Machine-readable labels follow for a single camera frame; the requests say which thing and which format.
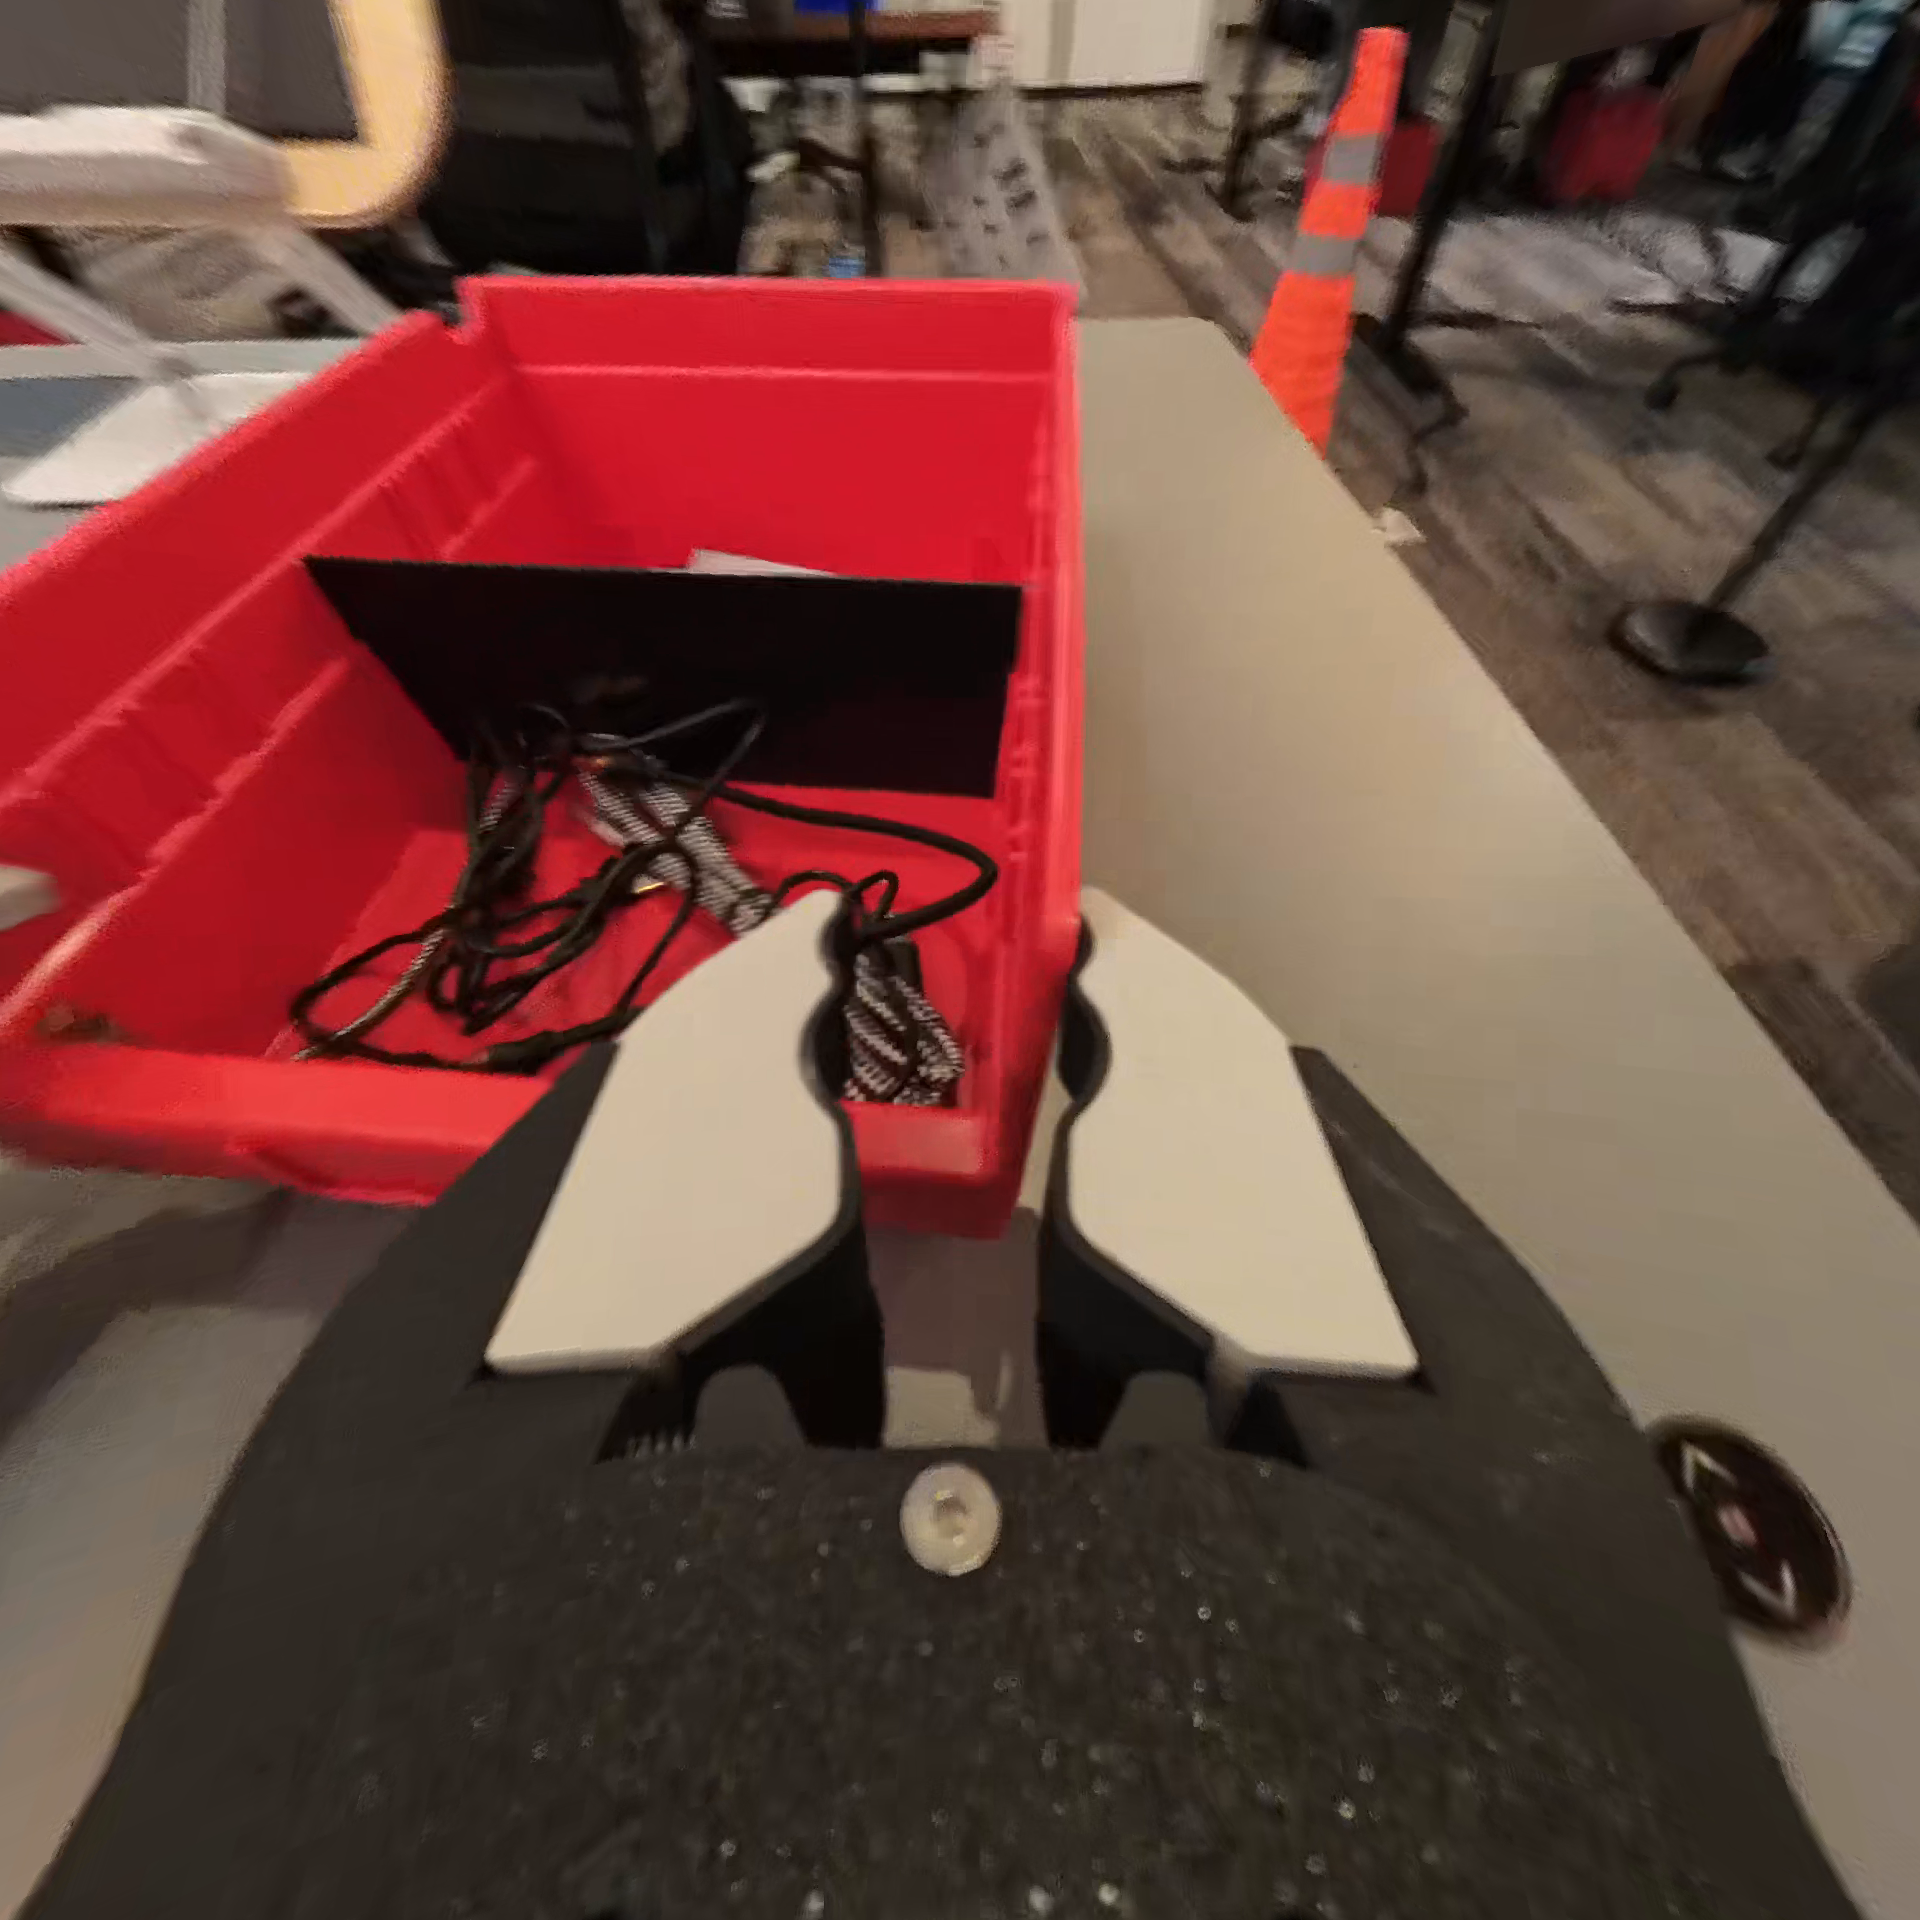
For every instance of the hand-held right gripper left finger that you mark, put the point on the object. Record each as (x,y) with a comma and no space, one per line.
(677,1202)

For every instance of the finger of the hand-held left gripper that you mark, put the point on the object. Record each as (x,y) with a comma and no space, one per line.
(28,895)

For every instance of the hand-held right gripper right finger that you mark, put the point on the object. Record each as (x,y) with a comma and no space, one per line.
(1231,1202)

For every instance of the red plastic bin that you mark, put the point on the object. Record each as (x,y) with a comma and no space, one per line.
(180,662)

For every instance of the grey desk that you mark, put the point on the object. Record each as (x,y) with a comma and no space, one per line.
(1351,898)

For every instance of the black divider in red bin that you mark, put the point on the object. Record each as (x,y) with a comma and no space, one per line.
(752,675)

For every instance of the white floor plug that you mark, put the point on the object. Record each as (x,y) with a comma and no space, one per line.
(1402,525)

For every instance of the white folding stand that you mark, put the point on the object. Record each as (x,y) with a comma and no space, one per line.
(137,178)

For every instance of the black round floor base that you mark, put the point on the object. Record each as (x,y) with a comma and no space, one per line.
(1689,637)

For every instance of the black office chair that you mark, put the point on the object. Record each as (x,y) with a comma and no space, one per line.
(570,135)

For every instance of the orange traffic cone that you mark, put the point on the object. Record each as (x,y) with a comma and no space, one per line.
(1329,257)

